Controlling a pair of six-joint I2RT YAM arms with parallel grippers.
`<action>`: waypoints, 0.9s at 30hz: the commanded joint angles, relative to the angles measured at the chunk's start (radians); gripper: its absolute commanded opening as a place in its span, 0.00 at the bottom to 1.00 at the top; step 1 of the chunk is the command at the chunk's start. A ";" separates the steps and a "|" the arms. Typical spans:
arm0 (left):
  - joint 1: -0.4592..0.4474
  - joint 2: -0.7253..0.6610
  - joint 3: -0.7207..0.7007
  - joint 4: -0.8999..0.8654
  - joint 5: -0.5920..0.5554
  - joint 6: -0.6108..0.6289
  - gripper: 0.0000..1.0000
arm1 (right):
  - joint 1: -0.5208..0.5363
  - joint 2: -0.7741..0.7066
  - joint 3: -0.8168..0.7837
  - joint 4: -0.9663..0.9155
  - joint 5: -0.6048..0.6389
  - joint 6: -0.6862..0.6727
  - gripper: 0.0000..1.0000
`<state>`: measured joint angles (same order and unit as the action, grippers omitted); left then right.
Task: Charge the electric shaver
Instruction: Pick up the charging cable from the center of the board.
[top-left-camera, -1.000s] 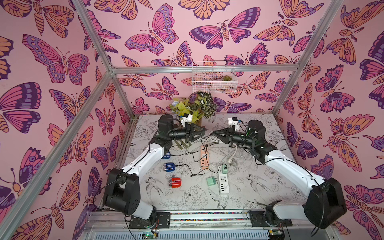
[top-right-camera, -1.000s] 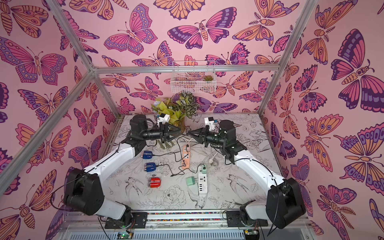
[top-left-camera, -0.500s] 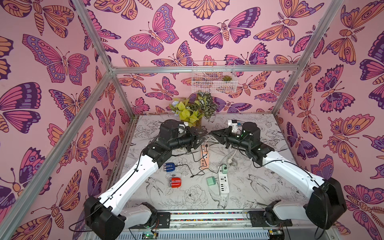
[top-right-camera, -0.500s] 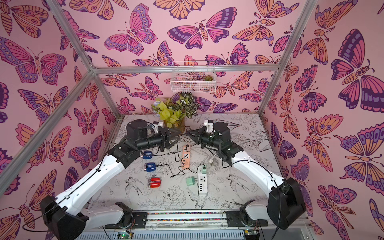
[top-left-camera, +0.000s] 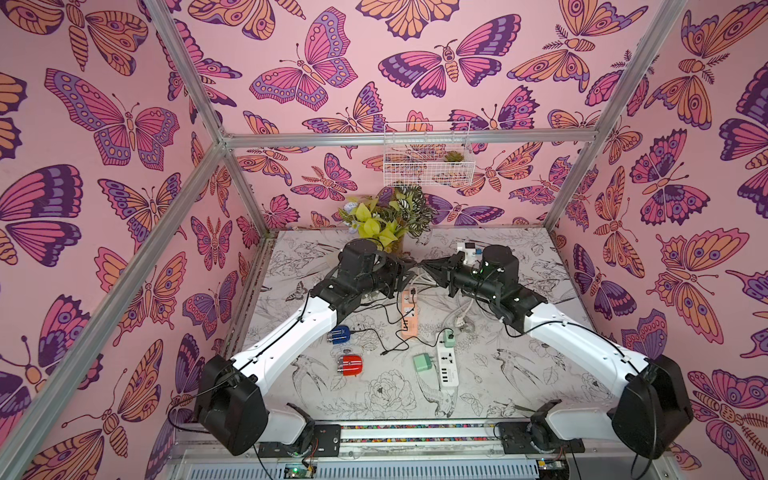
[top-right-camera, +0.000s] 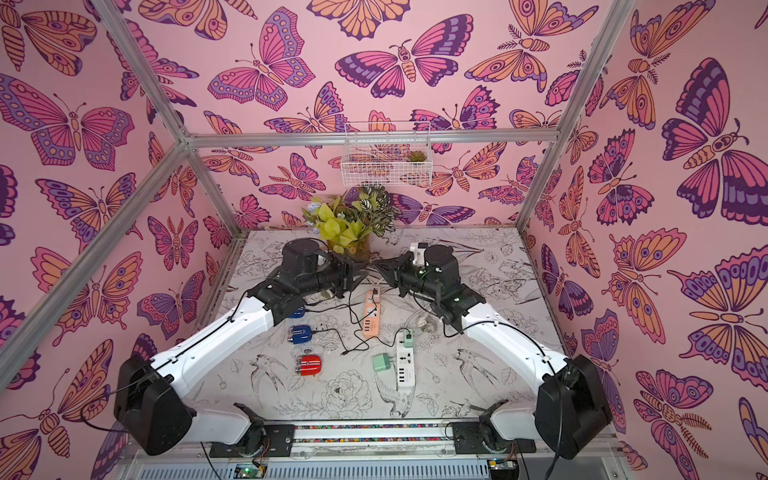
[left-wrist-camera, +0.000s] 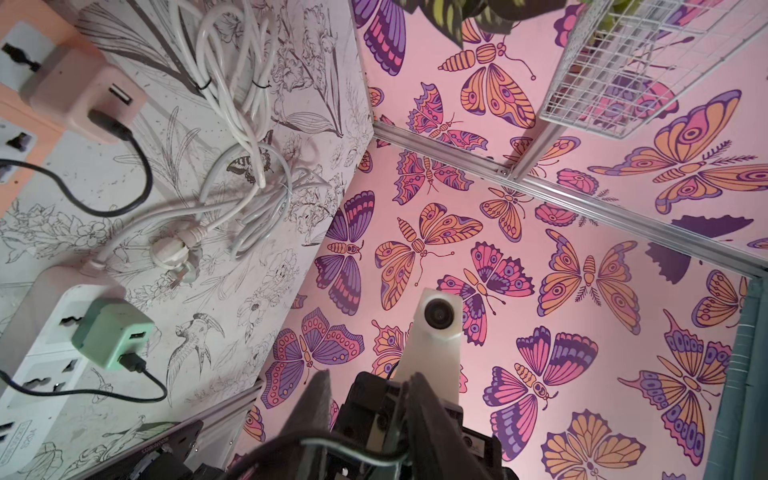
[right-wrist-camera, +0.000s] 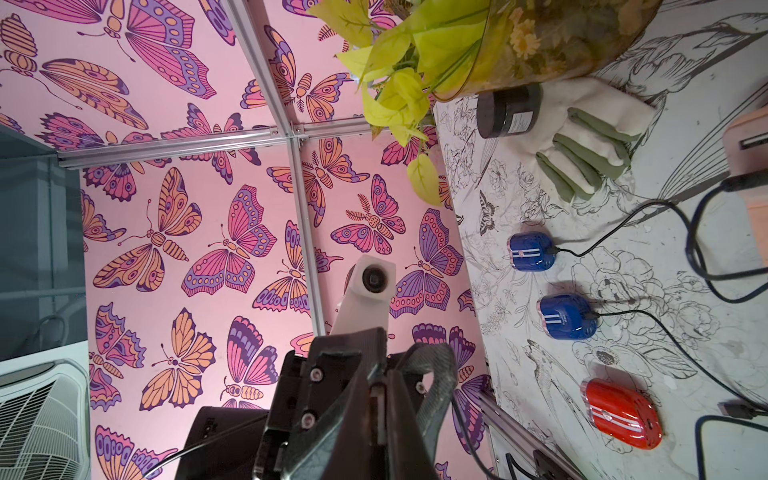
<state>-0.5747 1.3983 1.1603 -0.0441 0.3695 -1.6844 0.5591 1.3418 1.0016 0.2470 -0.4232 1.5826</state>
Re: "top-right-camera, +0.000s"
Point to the small plant in basket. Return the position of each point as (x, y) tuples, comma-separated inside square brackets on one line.
[(417, 157)]

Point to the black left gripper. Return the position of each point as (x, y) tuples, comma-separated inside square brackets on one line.
[(346, 272)]

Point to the pink power strip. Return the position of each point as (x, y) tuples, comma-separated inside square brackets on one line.
[(370, 322)]

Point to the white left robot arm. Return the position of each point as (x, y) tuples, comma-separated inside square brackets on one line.
[(152, 401)]

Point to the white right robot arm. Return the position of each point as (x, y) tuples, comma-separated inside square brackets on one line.
[(571, 406)]

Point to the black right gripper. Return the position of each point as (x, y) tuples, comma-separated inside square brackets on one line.
[(393, 275)]

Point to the potted green artificial plant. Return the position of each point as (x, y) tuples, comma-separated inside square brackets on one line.
[(348, 222)]

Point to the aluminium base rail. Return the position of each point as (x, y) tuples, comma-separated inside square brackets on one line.
[(411, 449)]

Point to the white power strip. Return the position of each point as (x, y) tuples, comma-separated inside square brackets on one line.
[(405, 364)]

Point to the white wire wall basket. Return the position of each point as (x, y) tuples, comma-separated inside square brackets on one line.
[(375, 153)]

